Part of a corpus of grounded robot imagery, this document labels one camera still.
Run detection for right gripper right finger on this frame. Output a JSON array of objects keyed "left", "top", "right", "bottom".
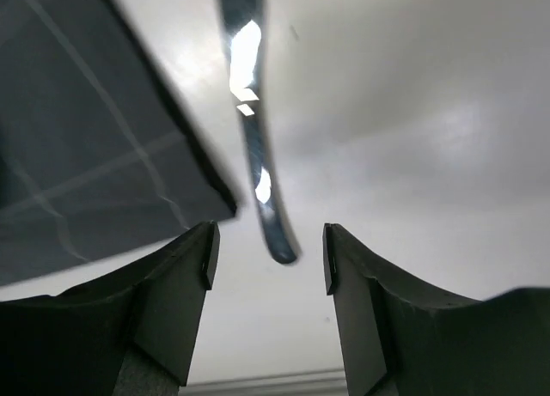
[{"left": 323, "top": 223, "right": 549, "bottom": 395}]

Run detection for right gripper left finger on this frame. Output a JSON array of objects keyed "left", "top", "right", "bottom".
[{"left": 1, "top": 222, "right": 220, "bottom": 395}]

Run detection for dark checked cloth placemat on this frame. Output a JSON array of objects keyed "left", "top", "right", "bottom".
[{"left": 1, "top": 0, "right": 237, "bottom": 285}]

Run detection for silver table knife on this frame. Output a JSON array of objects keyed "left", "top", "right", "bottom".
[{"left": 218, "top": 0, "right": 299, "bottom": 265}]

